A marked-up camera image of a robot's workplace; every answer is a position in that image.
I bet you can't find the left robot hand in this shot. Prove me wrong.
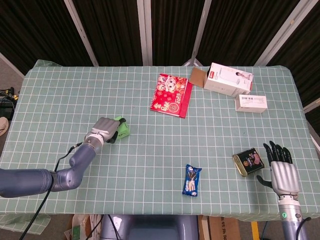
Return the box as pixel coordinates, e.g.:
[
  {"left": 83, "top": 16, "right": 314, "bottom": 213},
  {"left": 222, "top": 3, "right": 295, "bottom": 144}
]
[{"left": 90, "top": 117, "right": 127, "bottom": 144}]

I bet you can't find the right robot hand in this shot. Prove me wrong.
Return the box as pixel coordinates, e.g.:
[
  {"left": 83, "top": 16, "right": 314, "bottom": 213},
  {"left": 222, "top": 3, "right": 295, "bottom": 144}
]
[{"left": 256, "top": 140, "right": 302, "bottom": 197}]

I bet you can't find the green cube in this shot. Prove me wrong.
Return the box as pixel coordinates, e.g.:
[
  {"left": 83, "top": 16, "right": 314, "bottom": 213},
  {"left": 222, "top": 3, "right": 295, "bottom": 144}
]
[{"left": 113, "top": 115, "right": 131, "bottom": 140}]

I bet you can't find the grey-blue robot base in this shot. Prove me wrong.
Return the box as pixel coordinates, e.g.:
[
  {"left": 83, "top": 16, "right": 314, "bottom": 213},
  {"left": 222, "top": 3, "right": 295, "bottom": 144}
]
[{"left": 99, "top": 214, "right": 200, "bottom": 240}]

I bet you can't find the black luncheon meat can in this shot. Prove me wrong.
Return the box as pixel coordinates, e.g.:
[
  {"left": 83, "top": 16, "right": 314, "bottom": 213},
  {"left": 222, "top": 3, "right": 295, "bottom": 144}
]
[{"left": 231, "top": 147, "right": 265, "bottom": 178}]

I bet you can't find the green grid tablecloth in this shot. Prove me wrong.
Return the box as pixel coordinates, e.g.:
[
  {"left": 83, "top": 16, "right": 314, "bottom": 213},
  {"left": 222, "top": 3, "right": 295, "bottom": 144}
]
[{"left": 0, "top": 59, "right": 320, "bottom": 230}]

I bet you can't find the red spiral calendar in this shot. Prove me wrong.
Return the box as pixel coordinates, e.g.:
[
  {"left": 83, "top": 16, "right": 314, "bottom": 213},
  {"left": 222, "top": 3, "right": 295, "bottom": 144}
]
[{"left": 149, "top": 72, "right": 194, "bottom": 119}]

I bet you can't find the brown cardboard box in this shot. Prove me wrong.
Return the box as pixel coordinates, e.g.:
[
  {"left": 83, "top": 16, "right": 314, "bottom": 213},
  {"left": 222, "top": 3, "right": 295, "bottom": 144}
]
[{"left": 198, "top": 215, "right": 242, "bottom": 240}]

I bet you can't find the small white barcode box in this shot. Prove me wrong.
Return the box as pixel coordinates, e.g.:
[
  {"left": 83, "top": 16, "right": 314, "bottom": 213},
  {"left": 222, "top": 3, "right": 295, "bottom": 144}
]
[{"left": 234, "top": 94, "right": 268, "bottom": 114}]

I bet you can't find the blue Oreo cookie pack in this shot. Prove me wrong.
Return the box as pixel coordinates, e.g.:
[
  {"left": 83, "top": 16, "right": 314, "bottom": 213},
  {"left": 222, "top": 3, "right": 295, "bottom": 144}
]
[{"left": 181, "top": 163, "right": 203, "bottom": 197}]

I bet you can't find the dark corrugated screen panel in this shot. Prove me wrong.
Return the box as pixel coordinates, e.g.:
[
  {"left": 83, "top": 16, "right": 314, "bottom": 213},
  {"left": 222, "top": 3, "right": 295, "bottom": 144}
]
[
  {"left": 72, "top": 0, "right": 143, "bottom": 67},
  {"left": 266, "top": 0, "right": 320, "bottom": 108},
  {"left": 196, "top": 0, "right": 301, "bottom": 67},
  {"left": 0, "top": 0, "right": 94, "bottom": 75},
  {"left": 151, "top": 0, "right": 206, "bottom": 67}
]

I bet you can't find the black equipment with yellow parts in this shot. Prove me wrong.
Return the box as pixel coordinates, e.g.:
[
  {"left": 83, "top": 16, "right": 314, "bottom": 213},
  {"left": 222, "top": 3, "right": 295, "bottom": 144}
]
[{"left": 0, "top": 86, "right": 16, "bottom": 120}]

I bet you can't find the beige hat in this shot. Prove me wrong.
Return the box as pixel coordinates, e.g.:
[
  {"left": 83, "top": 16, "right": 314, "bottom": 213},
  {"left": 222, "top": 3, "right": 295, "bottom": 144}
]
[{"left": 0, "top": 117, "right": 10, "bottom": 137}]

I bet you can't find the paper bag with green print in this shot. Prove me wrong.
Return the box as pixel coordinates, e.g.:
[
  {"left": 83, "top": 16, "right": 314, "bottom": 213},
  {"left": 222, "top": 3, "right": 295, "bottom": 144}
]
[{"left": 63, "top": 214, "right": 103, "bottom": 240}]

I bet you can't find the large white product box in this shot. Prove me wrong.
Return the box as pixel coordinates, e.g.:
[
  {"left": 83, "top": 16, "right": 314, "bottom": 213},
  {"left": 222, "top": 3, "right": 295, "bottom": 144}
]
[{"left": 189, "top": 62, "right": 255, "bottom": 98}]

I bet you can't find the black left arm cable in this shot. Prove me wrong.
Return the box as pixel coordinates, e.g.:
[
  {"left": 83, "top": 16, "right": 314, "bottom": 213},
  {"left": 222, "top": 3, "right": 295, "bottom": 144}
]
[{"left": 18, "top": 141, "right": 84, "bottom": 240}]

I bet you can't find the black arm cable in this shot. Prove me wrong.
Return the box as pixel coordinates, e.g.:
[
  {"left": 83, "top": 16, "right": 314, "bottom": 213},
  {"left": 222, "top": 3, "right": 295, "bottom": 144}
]
[
  {"left": 297, "top": 216, "right": 312, "bottom": 240},
  {"left": 18, "top": 141, "right": 84, "bottom": 240}
]

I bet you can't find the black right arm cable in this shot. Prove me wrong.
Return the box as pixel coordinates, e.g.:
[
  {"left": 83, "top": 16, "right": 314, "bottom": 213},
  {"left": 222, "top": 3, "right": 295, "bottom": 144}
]
[{"left": 297, "top": 216, "right": 312, "bottom": 240}]

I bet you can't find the white screen frame post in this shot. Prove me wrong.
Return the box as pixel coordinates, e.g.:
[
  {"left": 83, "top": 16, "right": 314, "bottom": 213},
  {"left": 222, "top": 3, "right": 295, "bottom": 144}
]
[
  {"left": 63, "top": 0, "right": 99, "bottom": 67},
  {"left": 136, "top": 0, "right": 153, "bottom": 67},
  {"left": 254, "top": 0, "right": 315, "bottom": 67},
  {"left": 182, "top": 0, "right": 213, "bottom": 67},
  {"left": 303, "top": 98, "right": 320, "bottom": 113}
]

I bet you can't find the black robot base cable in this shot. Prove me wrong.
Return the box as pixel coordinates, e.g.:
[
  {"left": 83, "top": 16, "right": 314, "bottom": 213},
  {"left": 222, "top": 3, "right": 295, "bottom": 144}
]
[{"left": 107, "top": 214, "right": 123, "bottom": 240}]

